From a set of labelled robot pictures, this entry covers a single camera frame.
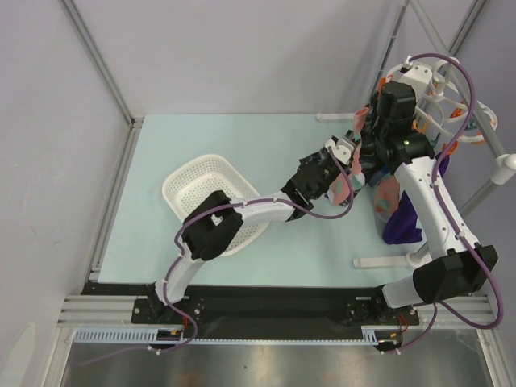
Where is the white round clip hanger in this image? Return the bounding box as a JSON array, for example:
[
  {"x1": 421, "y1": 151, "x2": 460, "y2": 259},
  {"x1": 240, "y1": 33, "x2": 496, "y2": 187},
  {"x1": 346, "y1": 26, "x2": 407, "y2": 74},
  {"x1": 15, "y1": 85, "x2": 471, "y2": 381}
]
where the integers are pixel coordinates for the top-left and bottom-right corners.
[{"x1": 378, "y1": 56, "x2": 499, "y2": 156}]

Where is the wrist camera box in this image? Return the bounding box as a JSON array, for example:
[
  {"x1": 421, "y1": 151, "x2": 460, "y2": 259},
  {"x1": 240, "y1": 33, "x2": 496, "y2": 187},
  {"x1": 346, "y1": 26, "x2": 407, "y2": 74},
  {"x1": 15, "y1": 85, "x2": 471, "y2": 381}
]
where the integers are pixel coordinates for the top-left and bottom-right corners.
[
  {"x1": 398, "y1": 64, "x2": 432, "y2": 100},
  {"x1": 324, "y1": 138, "x2": 352, "y2": 166}
]

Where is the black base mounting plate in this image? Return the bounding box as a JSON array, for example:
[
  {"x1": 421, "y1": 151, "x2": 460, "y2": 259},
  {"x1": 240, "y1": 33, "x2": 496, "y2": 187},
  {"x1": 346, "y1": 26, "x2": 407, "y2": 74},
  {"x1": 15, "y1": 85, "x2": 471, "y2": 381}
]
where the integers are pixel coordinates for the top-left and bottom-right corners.
[{"x1": 82, "y1": 282, "x2": 419, "y2": 343}]

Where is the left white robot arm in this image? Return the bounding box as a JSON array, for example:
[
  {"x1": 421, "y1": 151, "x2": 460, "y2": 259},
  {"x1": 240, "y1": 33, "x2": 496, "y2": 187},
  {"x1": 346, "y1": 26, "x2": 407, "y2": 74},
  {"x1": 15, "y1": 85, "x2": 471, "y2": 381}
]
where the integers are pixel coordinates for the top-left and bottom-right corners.
[{"x1": 147, "y1": 131, "x2": 361, "y2": 323}]

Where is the pink green patterned sock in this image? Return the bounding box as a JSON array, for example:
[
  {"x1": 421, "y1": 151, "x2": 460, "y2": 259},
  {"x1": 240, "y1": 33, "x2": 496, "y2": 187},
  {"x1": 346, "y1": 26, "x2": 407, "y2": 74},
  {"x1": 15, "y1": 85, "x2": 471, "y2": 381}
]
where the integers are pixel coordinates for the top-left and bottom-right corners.
[{"x1": 326, "y1": 106, "x2": 368, "y2": 206}]

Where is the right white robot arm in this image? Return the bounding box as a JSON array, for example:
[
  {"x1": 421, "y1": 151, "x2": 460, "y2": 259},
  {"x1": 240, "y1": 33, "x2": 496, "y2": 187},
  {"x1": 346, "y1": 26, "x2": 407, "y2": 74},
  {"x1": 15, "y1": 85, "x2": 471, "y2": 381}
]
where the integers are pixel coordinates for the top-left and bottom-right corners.
[{"x1": 360, "y1": 81, "x2": 498, "y2": 323}]

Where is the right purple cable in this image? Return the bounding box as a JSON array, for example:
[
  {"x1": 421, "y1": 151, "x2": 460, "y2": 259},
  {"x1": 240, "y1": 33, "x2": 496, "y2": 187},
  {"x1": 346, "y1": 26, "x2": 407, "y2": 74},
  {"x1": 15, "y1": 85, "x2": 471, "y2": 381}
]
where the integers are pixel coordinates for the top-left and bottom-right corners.
[{"x1": 381, "y1": 52, "x2": 507, "y2": 356}]

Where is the grey drying rack frame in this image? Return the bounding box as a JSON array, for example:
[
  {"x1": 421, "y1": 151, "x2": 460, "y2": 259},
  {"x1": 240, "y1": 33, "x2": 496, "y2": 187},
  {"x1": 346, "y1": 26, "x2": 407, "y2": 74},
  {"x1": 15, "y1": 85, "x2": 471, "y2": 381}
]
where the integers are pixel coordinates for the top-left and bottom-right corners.
[{"x1": 317, "y1": 1, "x2": 515, "y2": 269}]

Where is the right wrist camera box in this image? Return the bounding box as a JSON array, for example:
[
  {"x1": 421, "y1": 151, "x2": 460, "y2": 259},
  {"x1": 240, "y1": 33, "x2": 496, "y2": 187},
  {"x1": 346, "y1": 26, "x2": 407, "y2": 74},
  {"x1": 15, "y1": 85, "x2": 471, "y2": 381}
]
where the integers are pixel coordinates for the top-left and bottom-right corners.
[{"x1": 398, "y1": 64, "x2": 432, "y2": 100}]

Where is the purple cloth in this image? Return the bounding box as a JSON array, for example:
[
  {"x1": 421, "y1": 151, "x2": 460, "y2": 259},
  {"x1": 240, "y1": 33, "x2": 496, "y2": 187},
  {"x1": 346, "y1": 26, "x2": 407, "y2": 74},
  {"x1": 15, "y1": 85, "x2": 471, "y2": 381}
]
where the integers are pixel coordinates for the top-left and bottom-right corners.
[{"x1": 381, "y1": 155, "x2": 451, "y2": 246}]

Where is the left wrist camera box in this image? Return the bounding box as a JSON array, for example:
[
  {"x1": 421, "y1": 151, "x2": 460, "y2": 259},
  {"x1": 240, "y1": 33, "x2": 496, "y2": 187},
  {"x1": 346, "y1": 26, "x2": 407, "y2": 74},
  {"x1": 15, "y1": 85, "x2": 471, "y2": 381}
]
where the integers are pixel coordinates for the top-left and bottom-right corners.
[{"x1": 324, "y1": 138, "x2": 352, "y2": 166}]

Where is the dark patterned cloth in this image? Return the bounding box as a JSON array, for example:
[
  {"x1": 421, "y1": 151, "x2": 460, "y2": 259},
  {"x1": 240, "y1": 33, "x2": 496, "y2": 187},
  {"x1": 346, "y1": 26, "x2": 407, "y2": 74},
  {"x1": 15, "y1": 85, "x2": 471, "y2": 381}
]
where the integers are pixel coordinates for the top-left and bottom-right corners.
[{"x1": 290, "y1": 139, "x2": 385, "y2": 198}]

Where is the blue garment label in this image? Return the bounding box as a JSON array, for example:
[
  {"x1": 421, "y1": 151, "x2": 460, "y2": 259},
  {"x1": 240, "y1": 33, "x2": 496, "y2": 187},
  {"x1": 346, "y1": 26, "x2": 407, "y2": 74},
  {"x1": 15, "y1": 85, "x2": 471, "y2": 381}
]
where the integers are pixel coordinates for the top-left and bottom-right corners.
[{"x1": 368, "y1": 166, "x2": 389, "y2": 187}]

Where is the white perforated plastic basket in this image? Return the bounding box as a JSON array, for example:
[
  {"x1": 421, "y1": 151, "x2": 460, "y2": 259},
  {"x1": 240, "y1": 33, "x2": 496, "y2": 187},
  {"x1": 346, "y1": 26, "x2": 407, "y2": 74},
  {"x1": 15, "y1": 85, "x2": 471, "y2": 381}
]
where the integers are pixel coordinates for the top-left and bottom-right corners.
[{"x1": 161, "y1": 152, "x2": 269, "y2": 257}]

